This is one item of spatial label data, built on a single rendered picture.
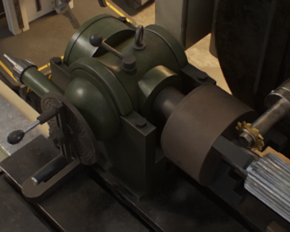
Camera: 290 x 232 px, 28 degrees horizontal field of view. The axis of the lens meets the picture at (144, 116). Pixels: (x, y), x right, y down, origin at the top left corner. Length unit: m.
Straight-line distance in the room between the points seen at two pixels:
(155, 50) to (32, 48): 1.53
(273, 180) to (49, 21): 1.96
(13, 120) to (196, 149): 0.90
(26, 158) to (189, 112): 0.49
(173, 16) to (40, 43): 1.36
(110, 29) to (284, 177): 0.51
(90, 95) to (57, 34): 1.61
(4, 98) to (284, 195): 1.14
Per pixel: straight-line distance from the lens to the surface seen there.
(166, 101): 1.23
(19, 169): 1.44
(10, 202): 1.39
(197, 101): 1.15
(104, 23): 1.33
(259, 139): 1.11
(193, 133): 1.13
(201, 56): 3.15
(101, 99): 1.22
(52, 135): 1.25
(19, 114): 1.92
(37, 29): 2.86
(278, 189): 1.12
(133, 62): 1.22
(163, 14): 1.53
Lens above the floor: 2.15
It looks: 49 degrees down
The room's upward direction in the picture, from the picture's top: straight up
